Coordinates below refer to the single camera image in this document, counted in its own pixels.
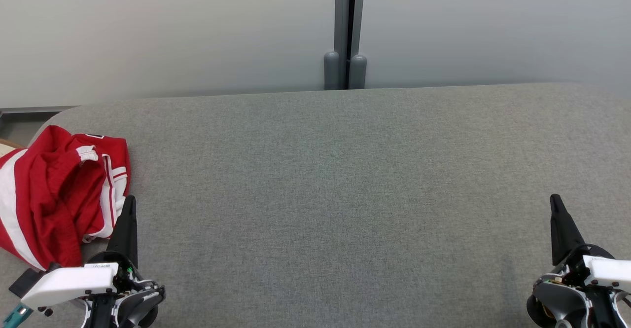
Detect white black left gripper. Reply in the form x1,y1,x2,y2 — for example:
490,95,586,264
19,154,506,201
20,195,139,310

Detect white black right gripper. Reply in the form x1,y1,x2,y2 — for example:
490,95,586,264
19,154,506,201
550,194,631,293

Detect red shorts with white stripe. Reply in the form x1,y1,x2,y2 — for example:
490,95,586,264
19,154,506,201
0,125,106,271

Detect red shirt with striped trim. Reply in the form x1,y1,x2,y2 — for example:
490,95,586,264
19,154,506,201
69,132,132,244

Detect grey fabric sofa seat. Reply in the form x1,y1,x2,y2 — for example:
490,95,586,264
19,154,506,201
0,82,631,328

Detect teal left camera connector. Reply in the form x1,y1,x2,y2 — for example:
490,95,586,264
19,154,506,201
1,303,33,328

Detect grey rounded cylinder post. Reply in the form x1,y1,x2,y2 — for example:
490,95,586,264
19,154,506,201
323,51,341,90
349,54,368,90

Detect grey vertical partition frame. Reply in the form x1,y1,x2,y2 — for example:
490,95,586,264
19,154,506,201
334,0,366,89

